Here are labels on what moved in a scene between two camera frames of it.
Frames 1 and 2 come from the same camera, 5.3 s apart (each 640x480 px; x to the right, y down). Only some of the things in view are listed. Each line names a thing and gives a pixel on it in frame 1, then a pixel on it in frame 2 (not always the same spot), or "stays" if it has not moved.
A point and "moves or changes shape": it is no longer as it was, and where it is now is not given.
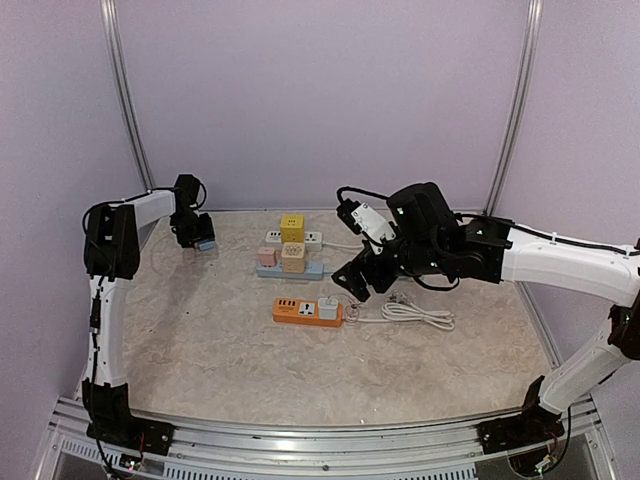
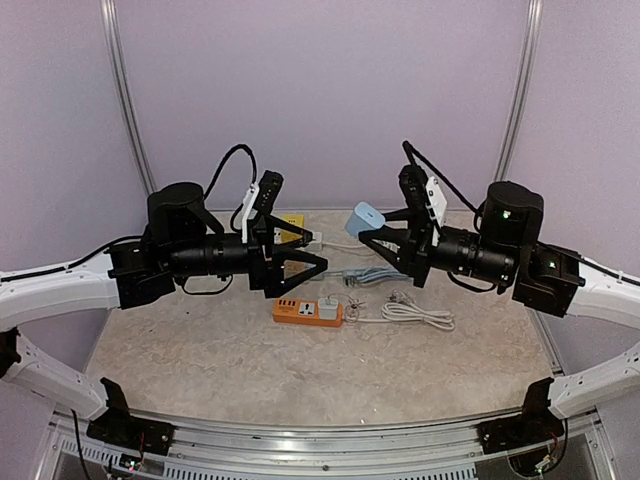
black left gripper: x=208 y=233 to x=261 y=230
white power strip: x=313 y=241 stays
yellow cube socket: x=292 y=228 stays
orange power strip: x=304 y=312 stays
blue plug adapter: x=206 y=244 moves or changes shape
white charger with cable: x=328 y=309 stays
